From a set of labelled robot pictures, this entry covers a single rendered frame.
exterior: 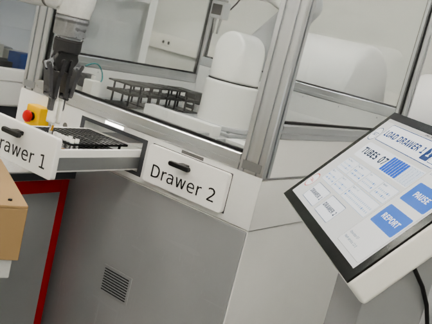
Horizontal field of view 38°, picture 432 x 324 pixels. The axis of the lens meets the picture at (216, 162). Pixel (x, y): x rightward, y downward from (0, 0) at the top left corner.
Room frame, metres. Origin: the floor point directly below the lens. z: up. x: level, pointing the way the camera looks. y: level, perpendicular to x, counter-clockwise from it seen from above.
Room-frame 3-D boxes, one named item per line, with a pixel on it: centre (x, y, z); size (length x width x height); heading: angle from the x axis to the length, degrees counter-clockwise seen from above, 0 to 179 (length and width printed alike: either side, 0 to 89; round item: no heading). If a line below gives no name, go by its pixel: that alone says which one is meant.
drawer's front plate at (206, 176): (1.72, 0.07, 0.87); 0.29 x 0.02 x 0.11; 56
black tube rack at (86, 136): (1.80, 0.40, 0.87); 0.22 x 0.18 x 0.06; 146
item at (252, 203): (2.28, 0.03, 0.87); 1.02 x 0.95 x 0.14; 56
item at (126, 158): (1.81, 0.40, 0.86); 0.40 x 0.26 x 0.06; 146
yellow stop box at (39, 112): (2.07, 0.62, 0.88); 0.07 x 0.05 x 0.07; 56
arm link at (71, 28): (1.73, 0.47, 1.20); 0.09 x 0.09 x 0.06
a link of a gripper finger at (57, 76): (1.71, 0.48, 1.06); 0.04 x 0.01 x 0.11; 56
